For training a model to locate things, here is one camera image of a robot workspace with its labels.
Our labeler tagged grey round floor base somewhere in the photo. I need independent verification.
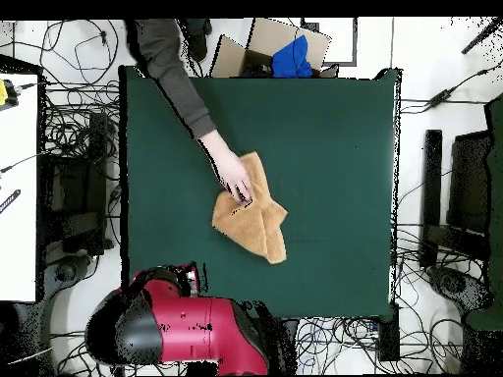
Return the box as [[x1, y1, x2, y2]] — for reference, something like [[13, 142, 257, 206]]
[[52, 254, 93, 284]]

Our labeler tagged tan terry towel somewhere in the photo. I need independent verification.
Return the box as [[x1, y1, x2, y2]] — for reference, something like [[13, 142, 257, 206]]
[[211, 151, 289, 265]]

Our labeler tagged black power strip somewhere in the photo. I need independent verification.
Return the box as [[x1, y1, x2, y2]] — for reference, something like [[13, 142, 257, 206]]
[[377, 305, 401, 362]]

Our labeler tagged black equipment box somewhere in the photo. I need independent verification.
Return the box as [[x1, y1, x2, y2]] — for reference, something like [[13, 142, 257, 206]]
[[40, 111, 115, 257]]

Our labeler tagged yellow and black device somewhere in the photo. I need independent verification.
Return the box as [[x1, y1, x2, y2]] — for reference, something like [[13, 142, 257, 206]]
[[0, 78, 20, 112]]

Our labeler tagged grey rectangular frame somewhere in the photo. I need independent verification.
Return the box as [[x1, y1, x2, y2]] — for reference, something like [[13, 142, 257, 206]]
[[300, 17, 359, 67]]

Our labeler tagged black rod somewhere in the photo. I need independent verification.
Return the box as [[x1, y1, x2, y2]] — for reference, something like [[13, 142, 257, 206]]
[[460, 17, 503, 55]]

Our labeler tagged blue garment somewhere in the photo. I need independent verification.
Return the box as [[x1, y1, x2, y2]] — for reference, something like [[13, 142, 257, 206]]
[[271, 34, 314, 79]]

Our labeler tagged person's hand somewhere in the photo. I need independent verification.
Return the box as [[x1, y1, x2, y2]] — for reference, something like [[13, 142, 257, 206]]
[[197, 129, 254, 204]]

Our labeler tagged dark green table cloth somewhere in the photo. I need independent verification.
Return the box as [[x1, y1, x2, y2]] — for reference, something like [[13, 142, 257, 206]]
[[118, 65, 403, 320]]

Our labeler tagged black strip tool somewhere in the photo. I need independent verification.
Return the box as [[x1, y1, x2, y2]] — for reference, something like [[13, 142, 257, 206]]
[[0, 188, 22, 215]]

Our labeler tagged white desk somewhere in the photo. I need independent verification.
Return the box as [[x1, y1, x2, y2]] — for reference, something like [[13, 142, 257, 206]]
[[0, 73, 39, 302]]

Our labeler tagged black upright bar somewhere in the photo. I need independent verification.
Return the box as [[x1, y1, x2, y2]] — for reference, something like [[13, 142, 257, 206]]
[[419, 129, 444, 269]]

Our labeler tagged black power adapter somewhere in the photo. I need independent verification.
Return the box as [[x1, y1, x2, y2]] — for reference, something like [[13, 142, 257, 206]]
[[426, 88, 454, 110]]

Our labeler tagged person's foot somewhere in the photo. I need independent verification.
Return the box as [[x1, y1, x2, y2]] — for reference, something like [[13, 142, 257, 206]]
[[184, 18, 214, 63]]

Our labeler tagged open cardboard box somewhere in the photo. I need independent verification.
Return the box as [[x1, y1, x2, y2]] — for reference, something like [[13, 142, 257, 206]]
[[209, 17, 340, 79]]

